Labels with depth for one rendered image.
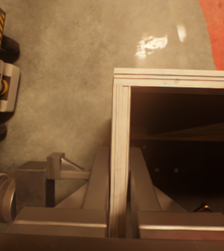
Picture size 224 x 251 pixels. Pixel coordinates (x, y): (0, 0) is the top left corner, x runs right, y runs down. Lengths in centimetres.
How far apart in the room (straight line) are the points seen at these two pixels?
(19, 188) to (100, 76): 86
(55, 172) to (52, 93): 86
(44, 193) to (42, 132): 87
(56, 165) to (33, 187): 5
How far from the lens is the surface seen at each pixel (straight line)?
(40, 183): 32
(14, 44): 115
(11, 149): 128
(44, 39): 122
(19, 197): 34
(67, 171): 31
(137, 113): 90
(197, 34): 125
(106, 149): 15
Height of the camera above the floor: 107
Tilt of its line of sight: 85 degrees down
